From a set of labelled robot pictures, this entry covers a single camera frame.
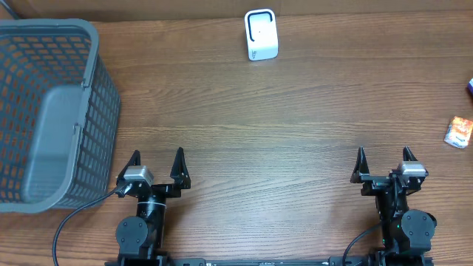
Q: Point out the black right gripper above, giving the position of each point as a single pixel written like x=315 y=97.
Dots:
x=374 y=182

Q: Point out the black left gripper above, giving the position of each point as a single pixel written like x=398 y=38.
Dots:
x=181 y=181

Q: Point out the small orange white box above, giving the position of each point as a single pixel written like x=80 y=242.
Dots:
x=459 y=132

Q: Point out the purple red tissue pack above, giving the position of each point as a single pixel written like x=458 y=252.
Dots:
x=470 y=86

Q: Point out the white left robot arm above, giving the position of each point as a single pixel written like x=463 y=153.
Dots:
x=140 y=237

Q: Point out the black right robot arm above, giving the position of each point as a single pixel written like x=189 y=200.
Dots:
x=406 y=233

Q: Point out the white barcode scanner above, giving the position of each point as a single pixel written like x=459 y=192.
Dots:
x=261 y=34

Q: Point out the dark grey plastic basket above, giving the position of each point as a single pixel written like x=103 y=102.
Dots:
x=59 y=115

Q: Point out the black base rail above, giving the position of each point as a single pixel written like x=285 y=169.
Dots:
x=331 y=261

